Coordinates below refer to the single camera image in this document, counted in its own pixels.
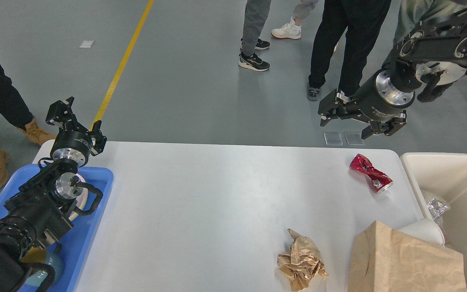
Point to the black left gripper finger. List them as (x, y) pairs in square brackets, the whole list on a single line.
[(98, 139), (60, 114)]

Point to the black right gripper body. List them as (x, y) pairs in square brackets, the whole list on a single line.
[(378, 99)]

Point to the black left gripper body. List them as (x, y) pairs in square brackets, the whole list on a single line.
[(74, 145)]

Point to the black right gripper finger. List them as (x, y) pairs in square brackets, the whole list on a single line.
[(337, 105), (387, 128)]

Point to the foil bag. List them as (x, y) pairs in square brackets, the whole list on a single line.
[(437, 206)]

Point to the brown paper bag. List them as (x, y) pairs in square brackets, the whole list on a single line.
[(387, 260)]

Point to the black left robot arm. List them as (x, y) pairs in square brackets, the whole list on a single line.
[(38, 215)]

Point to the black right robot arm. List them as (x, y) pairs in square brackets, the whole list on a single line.
[(432, 56)]

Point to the clear floor plate left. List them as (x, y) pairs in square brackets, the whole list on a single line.
[(333, 139)]

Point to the clear floor plate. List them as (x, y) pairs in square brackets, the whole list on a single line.
[(354, 138), (333, 139)]

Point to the clear floor plate right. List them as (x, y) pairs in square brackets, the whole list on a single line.
[(354, 138)]

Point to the red small object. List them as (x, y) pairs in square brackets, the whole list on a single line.
[(378, 180)]

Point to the person in grey sneakers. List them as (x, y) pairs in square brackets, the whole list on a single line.
[(360, 21)]

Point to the person in white sneakers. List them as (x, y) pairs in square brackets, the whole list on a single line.
[(293, 29)]

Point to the cream plastic bin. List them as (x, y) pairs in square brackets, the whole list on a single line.
[(443, 175)]

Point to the blue plastic tray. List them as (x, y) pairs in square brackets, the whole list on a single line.
[(77, 242)]

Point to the white paper bowl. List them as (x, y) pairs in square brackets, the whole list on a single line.
[(425, 229)]

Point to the person in black sneakers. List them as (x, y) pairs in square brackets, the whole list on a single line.
[(255, 16)]

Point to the teal HOME mug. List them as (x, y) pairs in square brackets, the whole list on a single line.
[(39, 275)]

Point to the crumpled brown paper ball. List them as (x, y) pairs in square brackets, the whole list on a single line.
[(302, 263)]

